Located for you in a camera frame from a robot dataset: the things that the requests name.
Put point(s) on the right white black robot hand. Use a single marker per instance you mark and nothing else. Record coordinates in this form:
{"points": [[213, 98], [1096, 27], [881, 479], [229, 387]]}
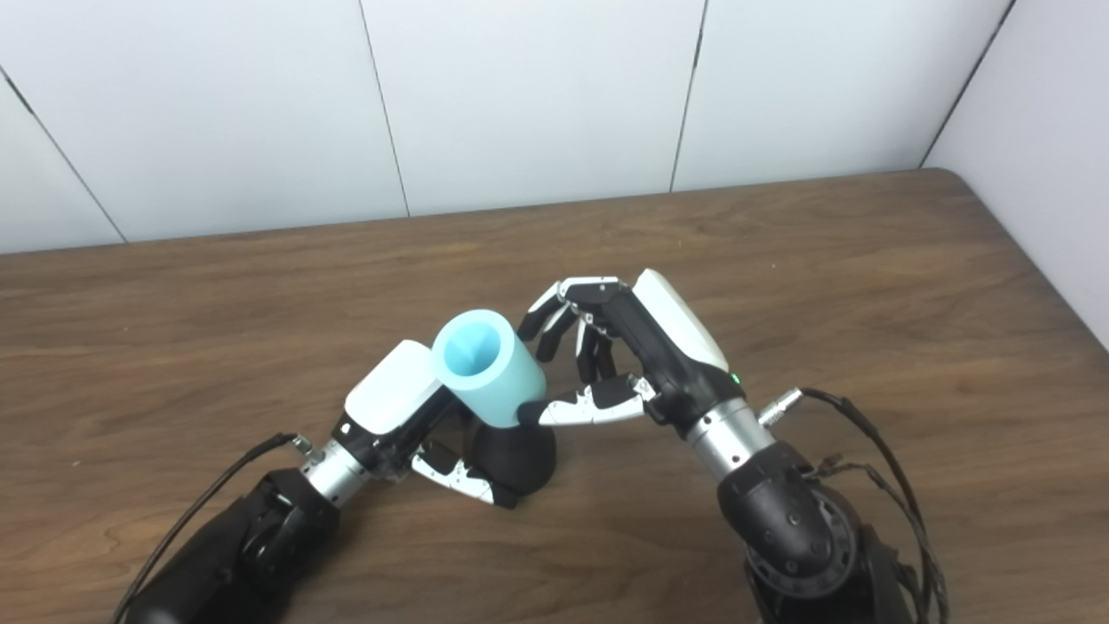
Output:
{"points": [[671, 347]]}

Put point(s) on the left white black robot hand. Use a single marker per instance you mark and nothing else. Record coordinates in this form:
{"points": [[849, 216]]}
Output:
{"points": [[390, 390]]}

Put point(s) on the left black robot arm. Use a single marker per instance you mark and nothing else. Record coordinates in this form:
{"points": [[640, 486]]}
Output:
{"points": [[243, 546]]}

